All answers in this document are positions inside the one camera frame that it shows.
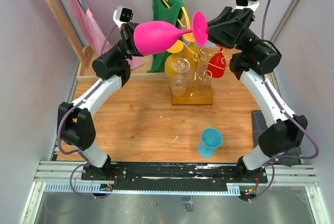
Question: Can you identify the dark grey checked cloth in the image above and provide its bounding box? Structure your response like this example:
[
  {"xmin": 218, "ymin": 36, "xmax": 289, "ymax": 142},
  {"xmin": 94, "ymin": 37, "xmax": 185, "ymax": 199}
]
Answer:
[{"xmin": 251, "ymin": 110, "xmax": 302, "ymax": 167}]

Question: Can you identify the yellow goblet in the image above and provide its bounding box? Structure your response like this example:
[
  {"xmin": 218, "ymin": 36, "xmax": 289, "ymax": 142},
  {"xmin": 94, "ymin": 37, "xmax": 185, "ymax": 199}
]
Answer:
[
  {"xmin": 183, "ymin": 33, "xmax": 199, "ymax": 68},
  {"xmin": 164, "ymin": 40, "xmax": 184, "ymax": 78}
]

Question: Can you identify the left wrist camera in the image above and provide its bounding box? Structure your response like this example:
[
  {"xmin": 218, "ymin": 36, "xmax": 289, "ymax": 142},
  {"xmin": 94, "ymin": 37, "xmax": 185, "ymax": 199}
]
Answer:
[{"xmin": 113, "ymin": 5, "xmax": 133, "ymax": 28}]

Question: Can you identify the clear wine glass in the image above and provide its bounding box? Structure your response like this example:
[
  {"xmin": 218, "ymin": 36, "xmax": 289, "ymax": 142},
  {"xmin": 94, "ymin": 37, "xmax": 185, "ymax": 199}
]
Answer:
[{"xmin": 171, "ymin": 58, "xmax": 190, "ymax": 96}]

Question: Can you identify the blue goblet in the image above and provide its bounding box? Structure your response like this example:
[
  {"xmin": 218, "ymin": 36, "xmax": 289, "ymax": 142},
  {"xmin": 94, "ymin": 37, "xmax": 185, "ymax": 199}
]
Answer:
[{"xmin": 197, "ymin": 128, "xmax": 223, "ymax": 158}]

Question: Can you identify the red goblet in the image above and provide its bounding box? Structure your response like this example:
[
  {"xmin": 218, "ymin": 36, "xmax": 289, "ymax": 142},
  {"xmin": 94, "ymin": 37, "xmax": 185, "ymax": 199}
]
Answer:
[{"xmin": 207, "ymin": 48, "xmax": 226, "ymax": 78}]

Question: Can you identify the magenta goblet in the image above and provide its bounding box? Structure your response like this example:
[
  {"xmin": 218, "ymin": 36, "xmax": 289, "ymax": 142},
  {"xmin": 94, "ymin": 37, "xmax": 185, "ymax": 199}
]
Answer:
[{"xmin": 133, "ymin": 11, "xmax": 208, "ymax": 55}]

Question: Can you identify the gold wire glass rack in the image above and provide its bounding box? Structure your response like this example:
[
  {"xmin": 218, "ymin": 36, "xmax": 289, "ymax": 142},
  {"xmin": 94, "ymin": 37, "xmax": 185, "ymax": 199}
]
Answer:
[{"xmin": 186, "ymin": 46, "xmax": 230, "ymax": 97}]

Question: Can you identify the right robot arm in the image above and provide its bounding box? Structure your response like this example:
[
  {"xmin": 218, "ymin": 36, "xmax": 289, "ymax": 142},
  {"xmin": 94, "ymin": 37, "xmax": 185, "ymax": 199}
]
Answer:
[{"xmin": 208, "ymin": 7, "xmax": 308, "ymax": 182}]

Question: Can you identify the wooden rack base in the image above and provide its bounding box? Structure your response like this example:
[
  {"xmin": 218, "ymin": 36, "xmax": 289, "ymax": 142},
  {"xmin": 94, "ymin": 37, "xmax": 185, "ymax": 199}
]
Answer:
[{"xmin": 171, "ymin": 85, "xmax": 213, "ymax": 105}]

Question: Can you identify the pink cloth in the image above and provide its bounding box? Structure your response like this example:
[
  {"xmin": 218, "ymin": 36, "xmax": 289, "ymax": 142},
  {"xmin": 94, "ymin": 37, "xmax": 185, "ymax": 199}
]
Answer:
[{"xmin": 63, "ymin": 0, "xmax": 145, "ymax": 70}]

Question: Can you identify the black mounting rail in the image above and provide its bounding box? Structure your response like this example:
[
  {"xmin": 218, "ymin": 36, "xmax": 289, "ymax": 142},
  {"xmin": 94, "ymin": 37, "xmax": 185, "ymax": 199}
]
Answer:
[{"xmin": 79, "ymin": 162, "xmax": 268, "ymax": 194}]

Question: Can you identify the green tank top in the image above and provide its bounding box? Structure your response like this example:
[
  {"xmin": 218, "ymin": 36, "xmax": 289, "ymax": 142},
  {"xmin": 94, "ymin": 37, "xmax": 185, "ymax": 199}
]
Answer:
[{"xmin": 148, "ymin": 0, "xmax": 184, "ymax": 73}]

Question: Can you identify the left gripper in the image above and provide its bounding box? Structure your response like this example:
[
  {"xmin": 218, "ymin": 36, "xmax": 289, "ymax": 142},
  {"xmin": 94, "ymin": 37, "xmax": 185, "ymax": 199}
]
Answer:
[{"xmin": 110, "ymin": 22, "xmax": 162, "ymax": 64}]

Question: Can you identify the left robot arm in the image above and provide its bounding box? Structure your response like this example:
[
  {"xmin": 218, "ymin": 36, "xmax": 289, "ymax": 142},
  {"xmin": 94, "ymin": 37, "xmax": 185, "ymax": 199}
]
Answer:
[{"xmin": 56, "ymin": 22, "xmax": 142, "ymax": 180}]

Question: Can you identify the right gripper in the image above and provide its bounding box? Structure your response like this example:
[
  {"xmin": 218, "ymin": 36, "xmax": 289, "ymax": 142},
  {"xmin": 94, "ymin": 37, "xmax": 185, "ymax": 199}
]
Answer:
[{"xmin": 197, "ymin": 7, "xmax": 262, "ymax": 55}]

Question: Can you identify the wooden clothes stand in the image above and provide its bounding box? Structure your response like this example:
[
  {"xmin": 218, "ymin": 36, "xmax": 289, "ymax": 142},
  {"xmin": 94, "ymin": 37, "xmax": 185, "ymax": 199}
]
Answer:
[{"xmin": 45, "ymin": 0, "xmax": 168, "ymax": 82}]

